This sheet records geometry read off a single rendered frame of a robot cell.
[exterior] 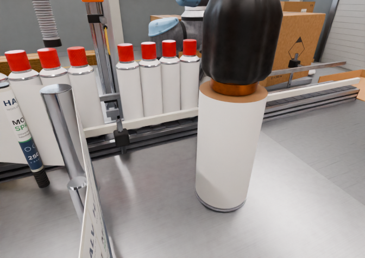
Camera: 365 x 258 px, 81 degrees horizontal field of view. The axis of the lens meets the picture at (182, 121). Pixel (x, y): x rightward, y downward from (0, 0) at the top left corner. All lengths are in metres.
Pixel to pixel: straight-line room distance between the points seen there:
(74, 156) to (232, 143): 0.23
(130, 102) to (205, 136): 0.27
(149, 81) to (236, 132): 0.30
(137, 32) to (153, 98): 5.52
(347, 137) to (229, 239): 0.52
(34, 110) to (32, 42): 5.64
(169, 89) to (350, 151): 0.49
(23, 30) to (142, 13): 2.62
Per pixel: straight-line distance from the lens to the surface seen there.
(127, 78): 0.50
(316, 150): 0.66
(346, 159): 0.67
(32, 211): 0.44
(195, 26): 0.91
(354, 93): 1.05
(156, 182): 0.41
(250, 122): 0.27
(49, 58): 0.50
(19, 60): 0.51
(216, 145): 0.29
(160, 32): 0.86
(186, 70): 0.55
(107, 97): 0.57
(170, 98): 0.55
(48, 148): 0.42
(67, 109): 0.32
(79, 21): 5.88
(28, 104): 0.39
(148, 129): 0.56
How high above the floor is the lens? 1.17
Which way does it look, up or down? 29 degrees down
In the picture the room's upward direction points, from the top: straight up
